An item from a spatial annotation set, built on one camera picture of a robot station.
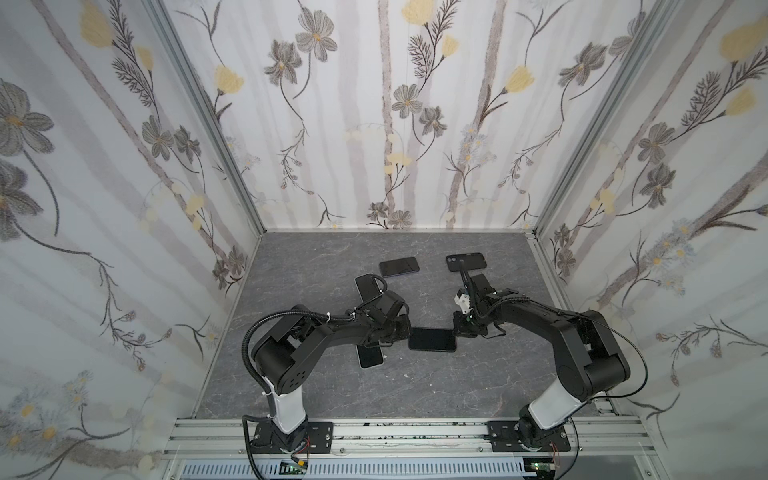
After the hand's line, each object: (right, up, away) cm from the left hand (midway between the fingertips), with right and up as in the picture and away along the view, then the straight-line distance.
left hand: (410, 324), depth 92 cm
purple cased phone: (+7, -5, +1) cm, 9 cm away
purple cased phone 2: (-13, -9, -4) cm, 16 cm away
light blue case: (-12, -11, -6) cm, 17 cm away
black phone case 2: (+26, +20, +20) cm, 38 cm away
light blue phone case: (-11, +12, +12) cm, 20 cm away
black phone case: (+8, -5, +1) cm, 10 cm away
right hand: (+12, -1, 0) cm, 12 cm away
